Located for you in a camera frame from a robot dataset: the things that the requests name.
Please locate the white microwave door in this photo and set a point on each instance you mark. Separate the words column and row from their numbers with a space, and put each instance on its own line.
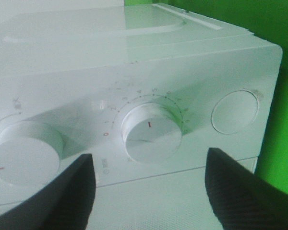
column 174, row 200

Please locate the white dial knob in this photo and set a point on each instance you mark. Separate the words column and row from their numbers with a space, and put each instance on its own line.
column 29, row 153
column 150, row 133

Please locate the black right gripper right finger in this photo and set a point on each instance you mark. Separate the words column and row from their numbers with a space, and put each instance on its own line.
column 239, row 199

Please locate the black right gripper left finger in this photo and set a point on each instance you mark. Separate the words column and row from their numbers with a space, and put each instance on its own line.
column 64, row 204

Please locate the round white door button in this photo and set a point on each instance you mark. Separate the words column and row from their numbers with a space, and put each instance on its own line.
column 234, row 112

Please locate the white microwave oven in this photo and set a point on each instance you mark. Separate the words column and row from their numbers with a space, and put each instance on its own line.
column 69, row 69

